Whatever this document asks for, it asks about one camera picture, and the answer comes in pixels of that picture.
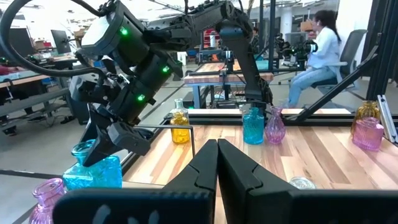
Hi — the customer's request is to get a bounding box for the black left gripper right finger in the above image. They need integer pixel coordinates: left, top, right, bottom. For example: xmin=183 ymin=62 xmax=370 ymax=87
xmin=218 ymin=138 xmax=398 ymax=224

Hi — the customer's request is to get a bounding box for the person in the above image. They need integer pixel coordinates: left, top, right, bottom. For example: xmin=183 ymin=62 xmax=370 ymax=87
xmin=284 ymin=9 xmax=348 ymax=110

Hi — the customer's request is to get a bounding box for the clear finely ribbed glass vase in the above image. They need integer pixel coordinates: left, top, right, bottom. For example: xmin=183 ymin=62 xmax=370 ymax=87
xmin=288 ymin=176 xmax=317 ymax=190

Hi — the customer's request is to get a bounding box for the clear narrow-neck glass bottle vase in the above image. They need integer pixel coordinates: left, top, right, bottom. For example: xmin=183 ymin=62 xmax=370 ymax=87
xmin=172 ymin=98 xmax=189 ymax=119

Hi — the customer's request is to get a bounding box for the yellow panelled round glass vase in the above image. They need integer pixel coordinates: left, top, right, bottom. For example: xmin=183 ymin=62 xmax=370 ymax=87
xmin=350 ymin=100 xmax=382 ymax=135

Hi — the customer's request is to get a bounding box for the red cabinet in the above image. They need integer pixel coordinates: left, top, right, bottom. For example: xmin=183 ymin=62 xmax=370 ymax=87
xmin=202 ymin=28 xmax=220 ymax=48

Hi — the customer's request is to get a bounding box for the pink ribbed glass vase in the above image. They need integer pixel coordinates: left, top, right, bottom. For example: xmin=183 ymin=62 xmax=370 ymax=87
xmin=352 ymin=116 xmax=385 ymax=152
xmin=29 ymin=177 xmax=66 ymax=224

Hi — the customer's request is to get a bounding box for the black aluminium table frame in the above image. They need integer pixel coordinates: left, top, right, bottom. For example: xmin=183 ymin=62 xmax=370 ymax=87
xmin=120 ymin=0 xmax=398 ymax=175

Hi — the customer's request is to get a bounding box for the background wooden table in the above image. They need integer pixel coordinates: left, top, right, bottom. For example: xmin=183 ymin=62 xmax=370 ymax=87
xmin=183 ymin=60 xmax=274 ymax=110

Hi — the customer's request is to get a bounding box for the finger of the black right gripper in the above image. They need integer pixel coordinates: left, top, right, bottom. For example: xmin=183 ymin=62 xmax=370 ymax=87
xmin=107 ymin=123 xmax=153 ymax=156
xmin=82 ymin=121 xmax=116 ymax=167

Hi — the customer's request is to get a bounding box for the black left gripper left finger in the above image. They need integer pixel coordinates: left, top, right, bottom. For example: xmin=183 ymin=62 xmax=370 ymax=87
xmin=52 ymin=139 xmax=219 ymax=224

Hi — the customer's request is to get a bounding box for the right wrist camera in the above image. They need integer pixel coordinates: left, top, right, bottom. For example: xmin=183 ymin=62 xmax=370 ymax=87
xmin=68 ymin=74 xmax=125 ymax=105

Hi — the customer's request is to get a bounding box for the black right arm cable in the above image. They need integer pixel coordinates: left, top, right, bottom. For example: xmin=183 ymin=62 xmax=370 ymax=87
xmin=0 ymin=0 xmax=108 ymax=78

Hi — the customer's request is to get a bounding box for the background workbench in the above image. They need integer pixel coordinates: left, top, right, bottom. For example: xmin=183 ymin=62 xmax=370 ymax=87
xmin=0 ymin=54 xmax=78 ymax=136

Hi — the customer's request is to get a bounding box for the small black monitor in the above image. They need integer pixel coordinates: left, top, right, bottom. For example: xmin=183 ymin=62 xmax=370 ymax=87
xmin=50 ymin=29 xmax=72 ymax=55

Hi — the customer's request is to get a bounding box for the yellow glass bottle vase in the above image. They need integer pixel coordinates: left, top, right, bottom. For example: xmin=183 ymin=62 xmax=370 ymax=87
xmin=169 ymin=111 xmax=191 ymax=144

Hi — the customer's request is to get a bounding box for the blue square textured glass vase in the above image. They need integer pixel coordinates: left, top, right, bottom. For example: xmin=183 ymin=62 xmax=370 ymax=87
xmin=62 ymin=139 xmax=123 ymax=191

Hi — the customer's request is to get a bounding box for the blue tall glass bottle vase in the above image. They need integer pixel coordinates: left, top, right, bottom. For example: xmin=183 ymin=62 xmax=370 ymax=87
xmin=242 ymin=107 xmax=265 ymax=146

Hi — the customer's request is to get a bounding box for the pink swirl glass bud vase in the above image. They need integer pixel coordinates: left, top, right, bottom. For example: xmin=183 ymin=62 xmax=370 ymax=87
xmin=264 ymin=105 xmax=286 ymax=145

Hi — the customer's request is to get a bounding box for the silver aluminium bracket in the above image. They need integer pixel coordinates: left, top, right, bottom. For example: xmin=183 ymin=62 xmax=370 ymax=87
xmin=376 ymin=95 xmax=398 ymax=144

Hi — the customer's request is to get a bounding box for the grey office chair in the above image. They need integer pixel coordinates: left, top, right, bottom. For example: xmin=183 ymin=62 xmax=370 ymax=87
xmin=310 ymin=29 xmax=368 ymax=94

